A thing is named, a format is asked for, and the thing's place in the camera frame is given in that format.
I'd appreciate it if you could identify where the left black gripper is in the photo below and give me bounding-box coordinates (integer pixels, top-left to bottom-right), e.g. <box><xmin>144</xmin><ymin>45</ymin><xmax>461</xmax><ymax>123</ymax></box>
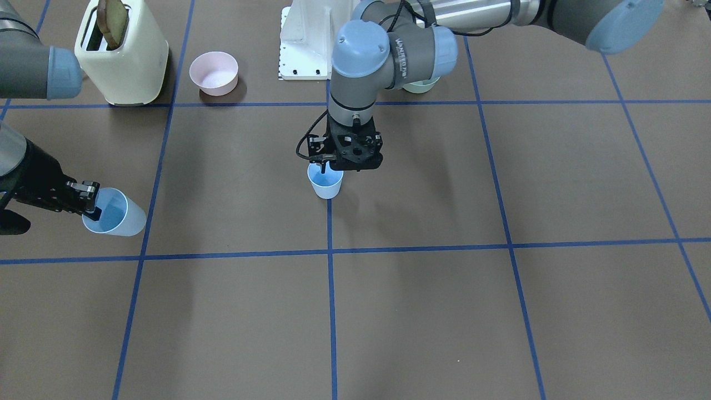
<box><xmin>318</xmin><ymin>116</ymin><xmax>383</xmax><ymax>174</ymax></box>

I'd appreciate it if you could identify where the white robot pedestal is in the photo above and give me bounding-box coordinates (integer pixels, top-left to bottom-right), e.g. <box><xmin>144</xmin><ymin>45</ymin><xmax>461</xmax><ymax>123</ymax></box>
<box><xmin>278</xmin><ymin>1</ymin><xmax>360</xmax><ymax>81</ymax></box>

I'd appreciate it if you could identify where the toast slice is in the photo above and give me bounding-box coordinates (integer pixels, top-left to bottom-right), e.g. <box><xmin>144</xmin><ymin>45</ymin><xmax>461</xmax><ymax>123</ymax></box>
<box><xmin>96</xmin><ymin>0</ymin><xmax>128</xmax><ymax>51</ymax></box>

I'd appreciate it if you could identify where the light blue cup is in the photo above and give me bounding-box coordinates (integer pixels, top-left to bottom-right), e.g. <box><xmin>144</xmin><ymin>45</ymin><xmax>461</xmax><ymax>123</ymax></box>
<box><xmin>82</xmin><ymin>188</ymin><xmax>147</xmax><ymax>237</ymax></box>
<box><xmin>307</xmin><ymin>163</ymin><xmax>344</xmax><ymax>199</ymax></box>

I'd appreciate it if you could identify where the green bowl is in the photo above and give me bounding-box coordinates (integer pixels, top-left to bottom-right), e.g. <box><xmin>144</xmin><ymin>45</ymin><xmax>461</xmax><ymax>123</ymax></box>
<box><xmin>402</xmin><ymin>77</ymin><xmax>440</xmax><ymax>94</ymax></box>

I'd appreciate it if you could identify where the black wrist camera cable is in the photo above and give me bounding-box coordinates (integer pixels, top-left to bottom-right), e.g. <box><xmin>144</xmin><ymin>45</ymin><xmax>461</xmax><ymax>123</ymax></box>
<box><xmin>296</xmin><ymin>109</ymin><xmax>331</xmax><ymax>163</ymax></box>

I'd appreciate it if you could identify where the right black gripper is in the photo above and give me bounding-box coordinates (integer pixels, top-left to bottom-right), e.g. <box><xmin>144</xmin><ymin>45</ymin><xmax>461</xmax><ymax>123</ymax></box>
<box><xmin>1</xmin><ymin>140</ymin><xmax>102</xmax><ymax>221</ymax></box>

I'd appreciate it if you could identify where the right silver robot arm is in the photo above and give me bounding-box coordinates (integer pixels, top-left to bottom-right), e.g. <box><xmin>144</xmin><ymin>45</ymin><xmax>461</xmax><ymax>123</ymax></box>
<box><xmin>1</xmin><ymin>2</ymin><xmax>102</xmax><ymax>235</ymax></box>

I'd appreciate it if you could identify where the cream toaster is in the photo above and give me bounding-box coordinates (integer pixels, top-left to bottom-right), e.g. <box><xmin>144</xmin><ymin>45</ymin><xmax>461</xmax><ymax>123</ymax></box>
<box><xmin>74</xmin><ymin>1</ymin><xmax>169</xmax><ymax>106</ymax></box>

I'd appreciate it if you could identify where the pink bowl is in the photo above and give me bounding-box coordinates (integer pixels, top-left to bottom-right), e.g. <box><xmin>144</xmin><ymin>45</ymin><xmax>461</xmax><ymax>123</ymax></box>
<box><xmin>189</xmin><ymin>51</ymin><xmax>239</xmax><ymax>96</ymax></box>

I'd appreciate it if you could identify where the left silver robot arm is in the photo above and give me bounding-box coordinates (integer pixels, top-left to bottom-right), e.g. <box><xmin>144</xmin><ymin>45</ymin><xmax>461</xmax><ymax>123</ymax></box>
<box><xmin>300</xmin><ymin>1</ymin><xmax>664</xmax><ymax>172</ymax></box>

